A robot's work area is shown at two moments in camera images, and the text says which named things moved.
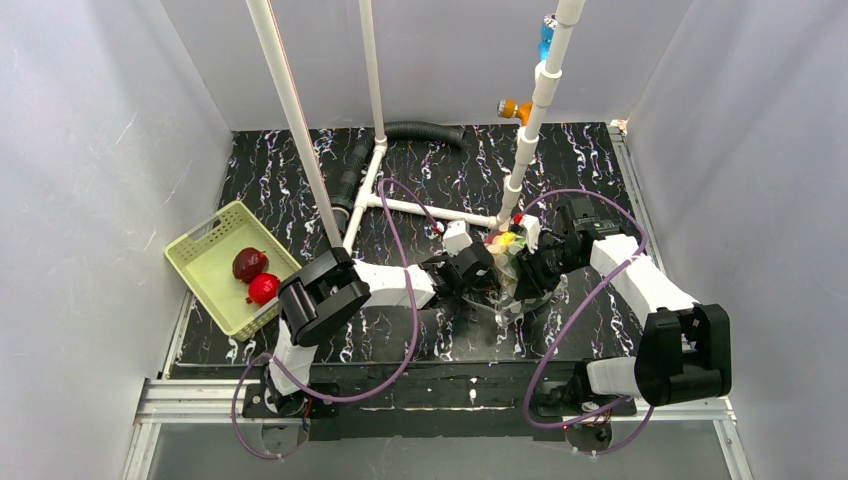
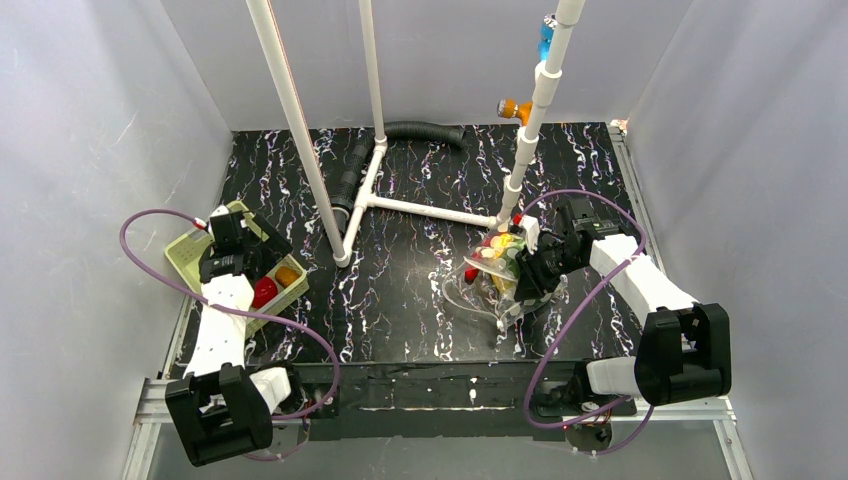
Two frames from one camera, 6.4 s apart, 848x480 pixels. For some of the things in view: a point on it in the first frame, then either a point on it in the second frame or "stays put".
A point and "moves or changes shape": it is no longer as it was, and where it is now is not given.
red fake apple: (262, 288) stays put
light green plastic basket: (204, 257) stays put
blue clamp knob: (546, 34) stays put
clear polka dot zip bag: (504, 248) moves or changes shape
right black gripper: (524, 273) stays put
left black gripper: (488, 279) -> (263, 240)
